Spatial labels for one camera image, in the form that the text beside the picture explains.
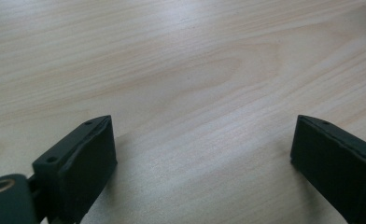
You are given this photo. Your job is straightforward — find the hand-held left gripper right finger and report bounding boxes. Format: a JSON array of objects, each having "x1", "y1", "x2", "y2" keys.
[{"x1": 289, "y1": 114, "x2": 366, "y2": 224}]

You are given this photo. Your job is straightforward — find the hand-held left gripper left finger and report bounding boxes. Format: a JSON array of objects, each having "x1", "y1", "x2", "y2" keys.
[{"x1": 31, "y1": 114, "x2": 119, "y2": 224}]

